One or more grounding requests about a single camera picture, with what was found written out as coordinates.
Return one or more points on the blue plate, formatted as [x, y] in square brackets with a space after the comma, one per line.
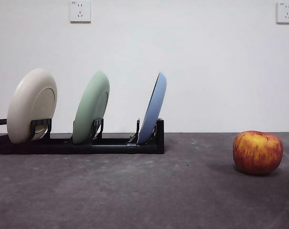
[152, 107]

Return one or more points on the red yellow apple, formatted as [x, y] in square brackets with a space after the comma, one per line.
[257, 152]

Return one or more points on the beige plate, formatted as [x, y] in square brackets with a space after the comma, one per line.
[27, 105]

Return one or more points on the white wall socket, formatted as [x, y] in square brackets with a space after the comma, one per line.
[286, 13]
[80, 11]

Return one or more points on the green plate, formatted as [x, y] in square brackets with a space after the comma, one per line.
[92, 105]

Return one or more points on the black plate rack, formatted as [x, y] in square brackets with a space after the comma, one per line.
[111, 148]

